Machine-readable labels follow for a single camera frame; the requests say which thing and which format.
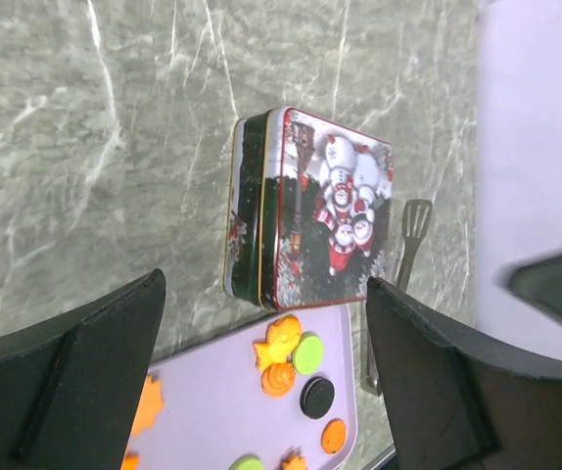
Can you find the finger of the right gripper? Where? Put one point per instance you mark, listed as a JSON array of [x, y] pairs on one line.
[[531, 290]]

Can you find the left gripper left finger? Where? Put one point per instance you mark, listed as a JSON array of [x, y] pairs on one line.
[[70, 385]]

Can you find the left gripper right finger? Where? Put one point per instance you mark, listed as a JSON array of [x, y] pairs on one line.
[[457, 398]]

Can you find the metal tongs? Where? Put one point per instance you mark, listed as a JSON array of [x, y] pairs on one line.
[[415, 222]]

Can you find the gold tin lid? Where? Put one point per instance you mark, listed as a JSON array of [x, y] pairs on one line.
[[324, 210]]

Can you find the orange flower cookie top-left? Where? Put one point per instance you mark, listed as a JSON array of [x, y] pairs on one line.
[[150, 404]]

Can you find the orange fish cookie left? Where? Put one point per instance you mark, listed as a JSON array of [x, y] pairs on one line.
[[130, 462]]

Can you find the orange fish cookie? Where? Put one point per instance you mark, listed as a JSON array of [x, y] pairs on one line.
[[281, 338], [130, 462]]

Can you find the orange flower cookie corner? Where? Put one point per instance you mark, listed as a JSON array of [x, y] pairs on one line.
[[334, 436]]

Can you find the green round cookie upper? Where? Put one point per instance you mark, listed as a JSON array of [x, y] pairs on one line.
[[308, 354]]

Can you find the green round cookie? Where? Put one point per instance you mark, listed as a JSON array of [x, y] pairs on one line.
[[308, 354], [247, 462]]

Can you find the lavender tray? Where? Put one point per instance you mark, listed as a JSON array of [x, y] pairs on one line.
[[215, 410]]

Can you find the orange flower cookie lower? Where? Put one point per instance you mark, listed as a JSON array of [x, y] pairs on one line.
[[294, 461]]

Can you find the orange swirl cookie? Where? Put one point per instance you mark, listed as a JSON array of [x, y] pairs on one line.
[[278, 379]]

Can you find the orange fish cookie top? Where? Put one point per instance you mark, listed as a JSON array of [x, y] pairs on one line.
[[281, 338]]

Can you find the green round cookie lower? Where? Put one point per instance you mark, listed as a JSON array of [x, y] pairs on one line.
[[247, 462]]

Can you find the gold cookie tin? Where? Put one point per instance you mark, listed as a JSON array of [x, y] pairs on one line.
[[242, 248]]

